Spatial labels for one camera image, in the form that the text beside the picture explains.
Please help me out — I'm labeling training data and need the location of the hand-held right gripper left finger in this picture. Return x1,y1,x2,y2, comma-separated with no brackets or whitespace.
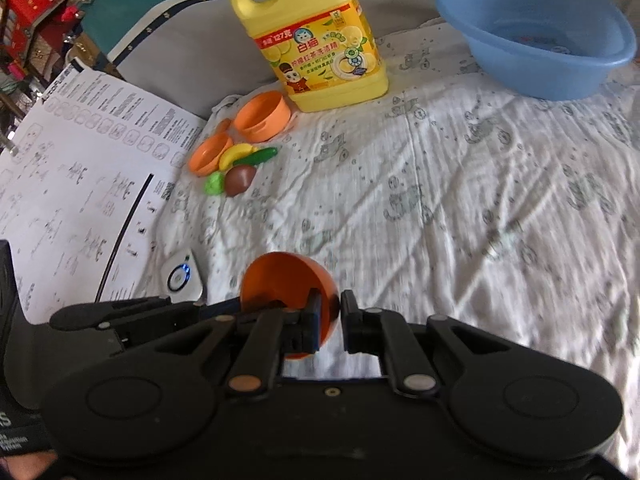
200,291,323,396

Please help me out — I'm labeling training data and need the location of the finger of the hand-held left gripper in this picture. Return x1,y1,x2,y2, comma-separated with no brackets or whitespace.
50,296,173,332
107,298,246,350

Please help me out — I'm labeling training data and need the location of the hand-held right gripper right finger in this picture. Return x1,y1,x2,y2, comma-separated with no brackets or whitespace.
340,290,468,396

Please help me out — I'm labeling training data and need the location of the orange round bowl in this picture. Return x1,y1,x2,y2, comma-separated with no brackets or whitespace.
240,252,340,361

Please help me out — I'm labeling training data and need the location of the white power bank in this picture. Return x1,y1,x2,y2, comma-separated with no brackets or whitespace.
157,250,205,303

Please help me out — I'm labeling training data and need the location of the brown toy chestnut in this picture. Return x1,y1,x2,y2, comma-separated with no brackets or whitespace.
223,165,257,197

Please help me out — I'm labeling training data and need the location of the white instruction sheet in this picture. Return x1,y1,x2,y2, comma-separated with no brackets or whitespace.
0,67,207,326

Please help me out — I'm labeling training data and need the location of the white printed blanket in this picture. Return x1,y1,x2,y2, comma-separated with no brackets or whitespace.
135,22,640,476

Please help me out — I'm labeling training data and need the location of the orange shallow toy dish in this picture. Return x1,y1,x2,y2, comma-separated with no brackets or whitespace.
189,119,235,177

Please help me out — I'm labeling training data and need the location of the yellow toy banana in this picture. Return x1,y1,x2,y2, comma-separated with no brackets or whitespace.
219,144,258,170

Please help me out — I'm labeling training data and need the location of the green toy cucumber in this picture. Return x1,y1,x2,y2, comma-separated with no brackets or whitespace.
235,147,278,167

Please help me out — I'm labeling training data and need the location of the orange toy cup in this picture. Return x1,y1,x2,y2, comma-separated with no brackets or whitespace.
234,91,292,143

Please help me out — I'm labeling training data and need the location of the grey pillow with navy trim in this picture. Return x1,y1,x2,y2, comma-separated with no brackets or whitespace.
107,0,451,121

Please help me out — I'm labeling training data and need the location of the yellow detergent jug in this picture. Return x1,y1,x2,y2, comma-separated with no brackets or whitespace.
231,0,389,113

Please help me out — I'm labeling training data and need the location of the teal cloth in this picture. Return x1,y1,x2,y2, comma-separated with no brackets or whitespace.
82,0,273,63

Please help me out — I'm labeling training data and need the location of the large blue basin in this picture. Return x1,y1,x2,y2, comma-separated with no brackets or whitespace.
435,0,637,101

